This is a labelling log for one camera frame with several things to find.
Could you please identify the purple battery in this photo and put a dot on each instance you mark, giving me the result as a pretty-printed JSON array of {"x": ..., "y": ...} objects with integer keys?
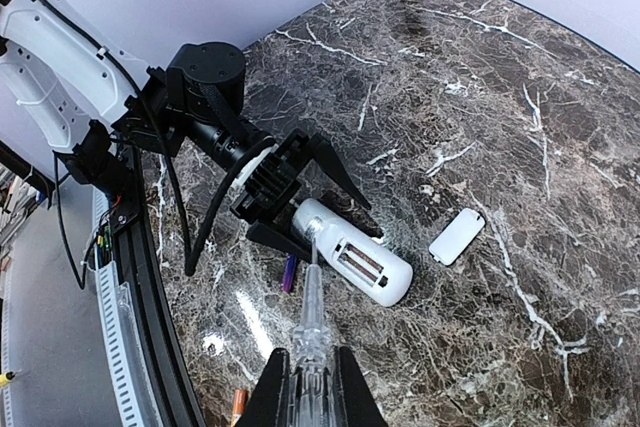
[{"x": 289, "y": 273}]

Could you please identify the white battery cover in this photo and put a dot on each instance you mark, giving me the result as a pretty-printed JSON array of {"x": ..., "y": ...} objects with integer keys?
[{"x": 457, "y": 236}]

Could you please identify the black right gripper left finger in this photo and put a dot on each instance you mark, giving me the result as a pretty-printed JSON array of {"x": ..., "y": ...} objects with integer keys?
[{"x": 267, "y": 405}]

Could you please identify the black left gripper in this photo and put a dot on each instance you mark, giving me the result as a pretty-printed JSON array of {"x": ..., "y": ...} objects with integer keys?
[{"x": 273, "y": 183}]

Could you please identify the orange battery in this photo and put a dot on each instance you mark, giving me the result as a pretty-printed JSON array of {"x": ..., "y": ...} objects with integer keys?
[{"x": 239, "y": 405}]

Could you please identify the white slotted cable duct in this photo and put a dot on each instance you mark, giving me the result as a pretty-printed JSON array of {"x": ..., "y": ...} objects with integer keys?
[{"x": 130, "y": 380}]

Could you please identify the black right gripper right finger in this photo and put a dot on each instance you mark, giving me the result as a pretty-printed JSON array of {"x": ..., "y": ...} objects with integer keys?
[{"x": 353, "y": 401}]

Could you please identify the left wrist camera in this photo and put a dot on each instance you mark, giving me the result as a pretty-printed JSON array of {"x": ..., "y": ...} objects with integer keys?
[{"x": 255, "y": 155}]

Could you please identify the white remote control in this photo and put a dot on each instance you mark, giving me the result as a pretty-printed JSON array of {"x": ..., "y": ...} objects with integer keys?
[{"x": 372, "y": 268}]

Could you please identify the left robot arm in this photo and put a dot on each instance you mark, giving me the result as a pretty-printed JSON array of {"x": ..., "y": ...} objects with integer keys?
[{"x": 85, "y": 94}]

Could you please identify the black front table rail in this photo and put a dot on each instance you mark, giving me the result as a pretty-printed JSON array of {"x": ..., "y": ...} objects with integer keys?
[{"x": 137, "y": 265}]

